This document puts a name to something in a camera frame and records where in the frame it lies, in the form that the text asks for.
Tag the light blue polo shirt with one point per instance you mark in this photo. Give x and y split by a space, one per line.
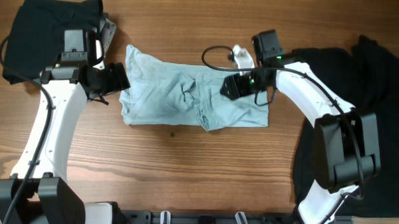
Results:
179 94

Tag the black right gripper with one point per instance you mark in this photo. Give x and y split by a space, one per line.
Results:
237 85

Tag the folded black garment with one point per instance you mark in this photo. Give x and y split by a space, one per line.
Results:
37 34

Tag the black garment on right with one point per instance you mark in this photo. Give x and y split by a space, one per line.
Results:
368 77

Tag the white clip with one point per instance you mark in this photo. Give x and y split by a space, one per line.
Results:
165 217
240 218

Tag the white clip left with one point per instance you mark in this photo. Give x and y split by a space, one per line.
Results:
165 217

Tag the folded grey garment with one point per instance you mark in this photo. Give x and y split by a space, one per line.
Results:
107 32

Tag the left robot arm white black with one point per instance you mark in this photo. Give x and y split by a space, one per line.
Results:
37 191

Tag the white clip right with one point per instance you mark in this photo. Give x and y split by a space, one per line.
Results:
240 218

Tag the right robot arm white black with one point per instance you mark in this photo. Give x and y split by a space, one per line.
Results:
345 151

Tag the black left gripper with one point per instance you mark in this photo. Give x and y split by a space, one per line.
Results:
119 79

